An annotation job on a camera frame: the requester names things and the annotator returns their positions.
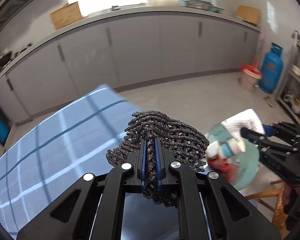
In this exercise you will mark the wooden cutting board right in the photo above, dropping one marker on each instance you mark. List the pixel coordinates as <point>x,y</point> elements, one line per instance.
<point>248,14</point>

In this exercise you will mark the red plastic bag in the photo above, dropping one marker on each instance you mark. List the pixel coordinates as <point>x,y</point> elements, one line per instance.
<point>228,171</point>

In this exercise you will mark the metal shelf rack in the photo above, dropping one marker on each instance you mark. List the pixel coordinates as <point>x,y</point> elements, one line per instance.
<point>288,93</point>

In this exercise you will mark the green trash bin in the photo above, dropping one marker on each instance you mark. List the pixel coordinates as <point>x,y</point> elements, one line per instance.
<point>247,161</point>

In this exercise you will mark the grey kitchen cabinets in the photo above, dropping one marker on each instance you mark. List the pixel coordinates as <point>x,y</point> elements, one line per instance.
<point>123,48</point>

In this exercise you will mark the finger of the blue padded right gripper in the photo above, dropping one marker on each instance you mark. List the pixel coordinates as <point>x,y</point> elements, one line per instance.
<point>269,130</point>

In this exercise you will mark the wooden cutting board left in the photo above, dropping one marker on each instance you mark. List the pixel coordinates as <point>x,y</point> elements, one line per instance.
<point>65,16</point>

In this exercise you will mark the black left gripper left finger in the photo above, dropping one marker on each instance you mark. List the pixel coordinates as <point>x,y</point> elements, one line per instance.
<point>92,207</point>

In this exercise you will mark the blue gas cylinder by wall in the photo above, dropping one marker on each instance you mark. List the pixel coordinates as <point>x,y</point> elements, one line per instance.
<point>271,69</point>

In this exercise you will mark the wooden chair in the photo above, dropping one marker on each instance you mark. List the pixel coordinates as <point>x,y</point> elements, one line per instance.
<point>279,217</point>

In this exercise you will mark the blue checked tablecloth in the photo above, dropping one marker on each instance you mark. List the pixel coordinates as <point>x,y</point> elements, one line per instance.
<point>47,160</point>

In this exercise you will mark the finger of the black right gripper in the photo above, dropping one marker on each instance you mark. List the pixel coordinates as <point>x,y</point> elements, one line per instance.
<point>251,135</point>

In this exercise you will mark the white plastic container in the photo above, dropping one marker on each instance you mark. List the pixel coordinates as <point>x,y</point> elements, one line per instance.
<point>162,3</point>

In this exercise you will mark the wooden cutting board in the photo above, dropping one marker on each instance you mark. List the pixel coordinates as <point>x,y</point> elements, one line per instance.
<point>65,16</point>
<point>248,14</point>

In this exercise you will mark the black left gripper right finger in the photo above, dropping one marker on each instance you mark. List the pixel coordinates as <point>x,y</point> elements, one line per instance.
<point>208,206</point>

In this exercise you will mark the white blue paper cup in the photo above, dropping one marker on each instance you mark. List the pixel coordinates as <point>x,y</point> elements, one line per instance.
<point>226,150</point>

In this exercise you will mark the red lined trash bucket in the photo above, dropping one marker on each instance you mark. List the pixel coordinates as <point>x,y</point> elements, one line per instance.
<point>249,78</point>

